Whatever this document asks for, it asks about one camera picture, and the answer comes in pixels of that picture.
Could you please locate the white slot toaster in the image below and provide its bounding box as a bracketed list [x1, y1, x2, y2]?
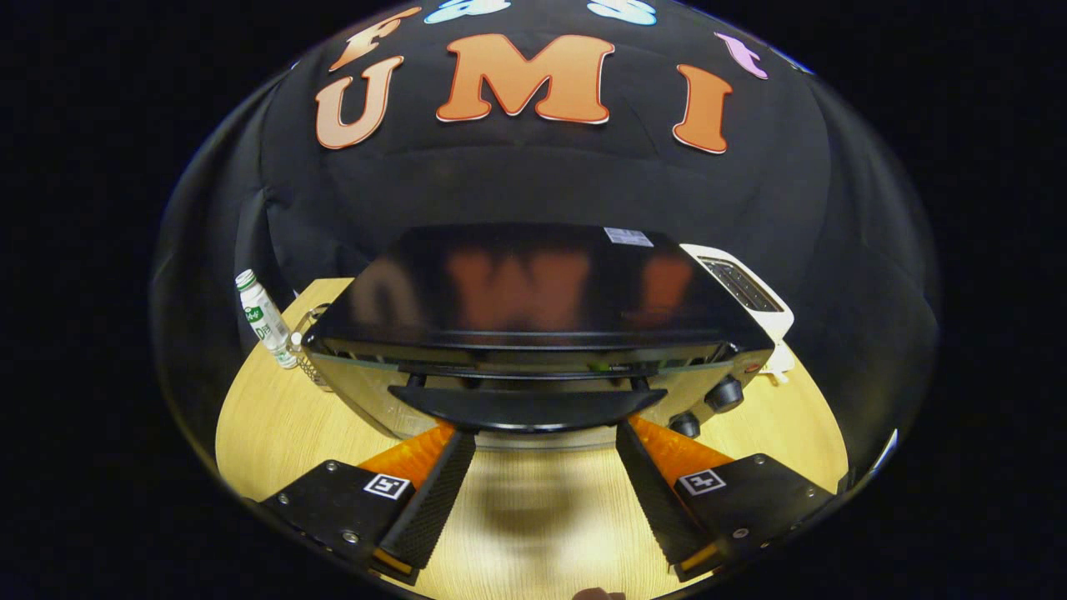
[679, 242, 796, 385]

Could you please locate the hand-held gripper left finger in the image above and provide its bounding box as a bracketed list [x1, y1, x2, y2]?
[260, 419, 478, 585]

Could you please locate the white green-label bottle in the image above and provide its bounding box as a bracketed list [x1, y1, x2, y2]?
[234, 268, 300, 371]

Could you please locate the black toaster oven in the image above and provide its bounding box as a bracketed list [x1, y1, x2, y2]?
[300, 222, 777, 452]

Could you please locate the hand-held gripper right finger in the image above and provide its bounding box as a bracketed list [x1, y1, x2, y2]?
[615, 414, 837, 583]

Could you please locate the wire mesh basket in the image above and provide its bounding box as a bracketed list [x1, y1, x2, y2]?
[288, 303, 335, 393]

